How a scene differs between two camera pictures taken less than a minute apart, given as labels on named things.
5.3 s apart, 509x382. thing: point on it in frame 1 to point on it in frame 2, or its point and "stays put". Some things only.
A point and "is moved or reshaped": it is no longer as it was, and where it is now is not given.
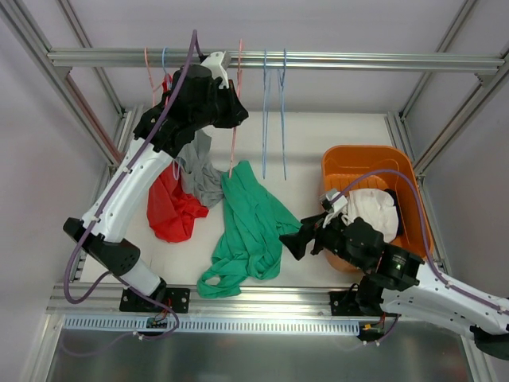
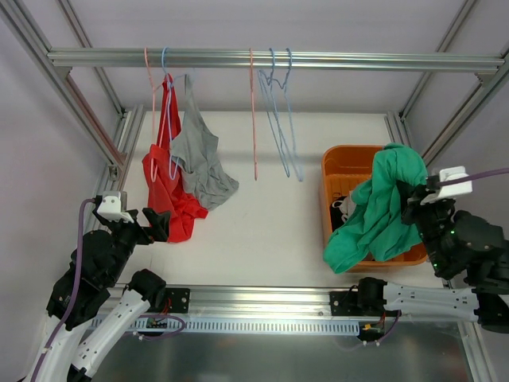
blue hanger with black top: (282, 79) to (281, 103)
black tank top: (393, 194) is moved or reshaped
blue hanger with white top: (266, 111) to (267, 90)
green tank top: (251, 239) to (377, 227)
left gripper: (229, 107) to (144, 231)
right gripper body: (318, 235) to (415, 208)
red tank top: (172, 210) stays put
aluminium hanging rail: (279, 60) stays put
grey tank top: (200, 175) stays put
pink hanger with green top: (238, 73) to (250, 52)
